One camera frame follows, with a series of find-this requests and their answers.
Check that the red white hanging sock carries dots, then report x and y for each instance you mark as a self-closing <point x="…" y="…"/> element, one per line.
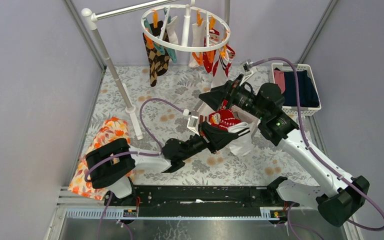
<point x="209" y="56"/>

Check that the pink folded cloth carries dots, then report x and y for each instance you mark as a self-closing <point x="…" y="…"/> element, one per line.
<point x="279" y="79"/>

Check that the white sock basket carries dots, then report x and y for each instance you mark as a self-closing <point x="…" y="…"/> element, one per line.
<point x="203" y="109"/>

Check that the white round clip hanger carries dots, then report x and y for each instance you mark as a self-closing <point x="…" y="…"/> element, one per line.
<point x="208" y="21"/>

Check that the white sock with black stripes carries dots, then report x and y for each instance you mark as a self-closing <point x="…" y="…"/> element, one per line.
<point x="219" y="76"/>

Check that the small red hanging sock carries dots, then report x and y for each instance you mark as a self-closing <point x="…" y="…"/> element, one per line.
<point x="229" y="57"/>

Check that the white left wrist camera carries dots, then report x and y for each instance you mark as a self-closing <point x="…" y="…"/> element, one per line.
<point x="193" y="120"/>

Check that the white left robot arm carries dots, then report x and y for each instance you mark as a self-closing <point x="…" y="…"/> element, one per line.
<point x="109" y="165"/>

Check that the silver drying rack frame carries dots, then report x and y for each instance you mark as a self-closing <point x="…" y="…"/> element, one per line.
<point x="91" y="18"/>

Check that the red dotted sock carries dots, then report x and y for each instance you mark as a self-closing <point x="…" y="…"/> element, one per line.
<point x="225" y="119"/>

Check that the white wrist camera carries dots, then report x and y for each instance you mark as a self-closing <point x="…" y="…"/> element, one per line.
<point x="248" y="71"/>
<point x="193" y="120"/>

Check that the orange clothes clip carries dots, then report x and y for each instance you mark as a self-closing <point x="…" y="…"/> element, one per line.
<point x="223" y="53"/>
<point x="198" y="58"/>

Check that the brown argyle sock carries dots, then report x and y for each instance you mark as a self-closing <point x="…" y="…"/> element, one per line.
<point x="158" y="63"/>

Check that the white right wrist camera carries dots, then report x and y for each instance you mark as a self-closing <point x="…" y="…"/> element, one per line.
<point x="248" y="71"/>

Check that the floral patterned table mat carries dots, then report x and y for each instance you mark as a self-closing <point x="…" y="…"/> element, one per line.
<point x="178" y="89"/>

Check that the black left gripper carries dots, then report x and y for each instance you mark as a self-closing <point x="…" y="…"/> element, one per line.
<point x="206" y="137"/>

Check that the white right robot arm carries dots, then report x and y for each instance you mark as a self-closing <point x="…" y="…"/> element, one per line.
<point x="338" y="195"/>

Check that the dark navy folded cloth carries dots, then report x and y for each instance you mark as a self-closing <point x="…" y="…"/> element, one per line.
<point x="308" y="96"/>

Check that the white basket with dark clothes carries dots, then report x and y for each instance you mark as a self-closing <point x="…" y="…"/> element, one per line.
<point x="299" y="67"/>

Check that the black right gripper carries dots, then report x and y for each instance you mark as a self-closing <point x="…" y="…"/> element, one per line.
<point x="228" y="92"/>

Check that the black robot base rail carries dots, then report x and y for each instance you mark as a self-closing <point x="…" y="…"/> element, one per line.
<point x="171" y="201"/>

